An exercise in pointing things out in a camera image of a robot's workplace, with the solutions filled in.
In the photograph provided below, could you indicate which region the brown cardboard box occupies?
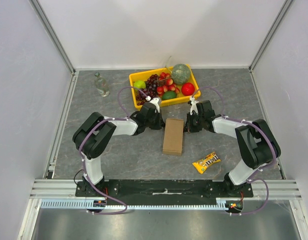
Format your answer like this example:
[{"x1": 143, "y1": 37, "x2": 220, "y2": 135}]
[{"x1": 162, "y1": 118, "x2": 184, "y2": 156}]

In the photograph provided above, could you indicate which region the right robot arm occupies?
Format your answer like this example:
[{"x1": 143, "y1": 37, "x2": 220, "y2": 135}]
[{"x1": 183, "y1": 97, "x2": 281, "y2": 197}]

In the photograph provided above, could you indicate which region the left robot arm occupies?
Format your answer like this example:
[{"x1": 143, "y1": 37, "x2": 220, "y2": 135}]
[{"x1": 72, "y1": 102, "x2": 166, "y2": 197}]

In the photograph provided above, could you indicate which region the green lime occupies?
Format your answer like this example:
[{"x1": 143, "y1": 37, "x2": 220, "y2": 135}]
[{"x1": 161, "y1": 91, "x2": 177, "y2": 101}]

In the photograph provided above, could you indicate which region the dark purple grape bunch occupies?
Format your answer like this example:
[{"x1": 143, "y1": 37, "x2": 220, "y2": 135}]
[{"x1": 135, "y1": 74, "x2": 159, "y2": 106}]

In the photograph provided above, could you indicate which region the red apple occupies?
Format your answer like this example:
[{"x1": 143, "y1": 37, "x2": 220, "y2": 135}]
[{"x1": 181, "y1": 82, "x2": 195, "y2": 96}]

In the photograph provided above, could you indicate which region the red strawberry cluster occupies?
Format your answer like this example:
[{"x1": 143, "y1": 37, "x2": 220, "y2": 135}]
[{"x1": 154, "y1": 72, "x2": 180, "y2": 97}]

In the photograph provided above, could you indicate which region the green apple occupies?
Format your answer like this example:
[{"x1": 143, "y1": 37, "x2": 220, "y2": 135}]
[{"x1": 133, "y1": 80, "x2": 147, "y2": 89}]

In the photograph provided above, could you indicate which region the yellow plastic tray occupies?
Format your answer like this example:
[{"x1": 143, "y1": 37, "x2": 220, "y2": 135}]
[{"x1": 129, "y1": 63, "x2": 201, "y2": 110}]

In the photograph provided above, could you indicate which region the yellow candy bag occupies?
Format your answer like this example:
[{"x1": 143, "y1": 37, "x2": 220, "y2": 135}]
[{"x1": 192, "y1": 152, "x2": 221, "y2": 174}]

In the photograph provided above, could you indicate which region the green netted melon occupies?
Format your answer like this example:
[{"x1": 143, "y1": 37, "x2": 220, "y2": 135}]
[{"x1": 171, "y1": 63, "x2": 191, "y2": 85}]

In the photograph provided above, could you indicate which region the clear glass bottle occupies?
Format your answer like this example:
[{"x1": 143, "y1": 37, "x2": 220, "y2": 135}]
[{"x1": 94, "y1": 72, "x2": 110, "y2": 97}]

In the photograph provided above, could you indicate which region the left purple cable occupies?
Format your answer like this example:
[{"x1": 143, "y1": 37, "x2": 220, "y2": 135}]
[{"x1": 78, "y1": 86, "x2": 151, "y2": 215}]

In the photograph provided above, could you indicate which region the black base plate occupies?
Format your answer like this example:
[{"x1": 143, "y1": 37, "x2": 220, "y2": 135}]
[{"x1": 75, "y1": 178, "x2": 254, "y2": 199}]

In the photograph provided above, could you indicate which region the grey slotted cable duct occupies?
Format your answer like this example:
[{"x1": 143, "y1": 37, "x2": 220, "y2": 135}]
[{"x1": 40, "y1": 199, "x2": 238, "y2": 211}]

